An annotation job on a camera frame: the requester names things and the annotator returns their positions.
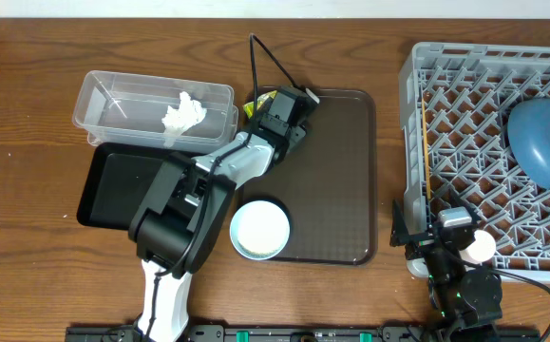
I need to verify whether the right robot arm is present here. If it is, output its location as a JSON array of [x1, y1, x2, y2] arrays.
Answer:
[[389, 199, 541, 341]]

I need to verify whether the grey dishwasher rack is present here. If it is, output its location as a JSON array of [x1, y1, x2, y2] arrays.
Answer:
[[399, 42, 550, 284]]

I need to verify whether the wooden chopstick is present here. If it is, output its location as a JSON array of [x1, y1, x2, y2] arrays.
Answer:
[[420, 97, 431, 200], [425, 153, 432, 202]]

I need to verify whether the clear plastic bin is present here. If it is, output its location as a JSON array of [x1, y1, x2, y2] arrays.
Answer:
[[72, 70, 238, 154]]

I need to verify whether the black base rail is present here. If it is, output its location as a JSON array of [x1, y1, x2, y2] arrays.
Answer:
[[65, 325, 438, 342]]

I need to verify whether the yellow green snack wrapper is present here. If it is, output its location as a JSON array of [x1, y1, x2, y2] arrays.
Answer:
[[243, 90, 277, 119]]

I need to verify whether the pink cup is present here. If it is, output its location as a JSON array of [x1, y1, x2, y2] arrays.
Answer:
[[460, 230, 497, 264]]

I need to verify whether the light blue rice bowl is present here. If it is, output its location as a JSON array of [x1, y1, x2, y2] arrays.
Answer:
[[230, 200, 291, 260]]

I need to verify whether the white tissue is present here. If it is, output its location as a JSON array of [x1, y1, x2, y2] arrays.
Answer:
[[161, 91, 207, 148]]

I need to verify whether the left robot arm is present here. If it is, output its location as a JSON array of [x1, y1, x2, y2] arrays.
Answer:
[[128, 114, 308, 341]]

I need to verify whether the black plastic tray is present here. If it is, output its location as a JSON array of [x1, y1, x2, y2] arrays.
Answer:
[[76, 142, 171, 231]]

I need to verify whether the brown serving tray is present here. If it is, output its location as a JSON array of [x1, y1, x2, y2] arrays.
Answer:
[[237, 89, 378, 266]]

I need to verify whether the large blue bowl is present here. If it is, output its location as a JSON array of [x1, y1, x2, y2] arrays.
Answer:
[[507, 98, 550, 189]]

